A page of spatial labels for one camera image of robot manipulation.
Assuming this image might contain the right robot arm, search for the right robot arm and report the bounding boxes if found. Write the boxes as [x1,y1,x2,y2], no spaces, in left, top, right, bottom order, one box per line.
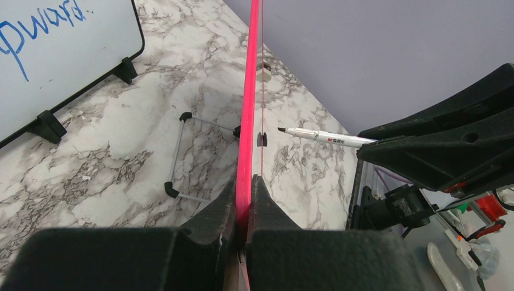
[349,63,513,230]

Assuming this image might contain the white whiteboard marker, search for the white whiteboard marker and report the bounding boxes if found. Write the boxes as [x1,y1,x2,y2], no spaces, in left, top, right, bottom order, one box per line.
[278,127,377,149]

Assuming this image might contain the small white eraser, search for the small white eraser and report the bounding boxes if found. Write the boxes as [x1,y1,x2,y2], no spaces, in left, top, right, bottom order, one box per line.
[256,62,272,82]

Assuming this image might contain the red handled pliers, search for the red handled pliers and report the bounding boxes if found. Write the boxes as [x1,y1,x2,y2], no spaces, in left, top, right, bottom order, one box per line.
[465,219,506,241]

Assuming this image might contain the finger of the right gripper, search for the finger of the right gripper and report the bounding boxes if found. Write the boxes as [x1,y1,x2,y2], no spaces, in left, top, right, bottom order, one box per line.
[358,63,513,140]
[357,109,513,192]

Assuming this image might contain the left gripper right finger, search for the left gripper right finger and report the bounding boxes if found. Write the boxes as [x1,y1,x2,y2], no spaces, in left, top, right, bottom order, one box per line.
[245,175,424,290]

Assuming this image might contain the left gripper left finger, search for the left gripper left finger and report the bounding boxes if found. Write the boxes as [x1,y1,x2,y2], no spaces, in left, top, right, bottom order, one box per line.
[1,178,236,290]

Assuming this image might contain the black framed whiteboard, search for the black framed whiteboard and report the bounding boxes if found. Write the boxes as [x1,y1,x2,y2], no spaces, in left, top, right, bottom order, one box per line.
[1,0,145,146]

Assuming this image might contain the pink framed whiteboard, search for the pink framed whiteboard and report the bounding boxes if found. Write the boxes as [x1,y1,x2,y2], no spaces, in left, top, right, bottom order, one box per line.
[164,0,269,291]

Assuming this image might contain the white plastic piece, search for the white plastic piece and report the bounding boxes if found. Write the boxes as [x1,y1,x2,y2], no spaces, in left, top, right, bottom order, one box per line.
[427,242,464,291]

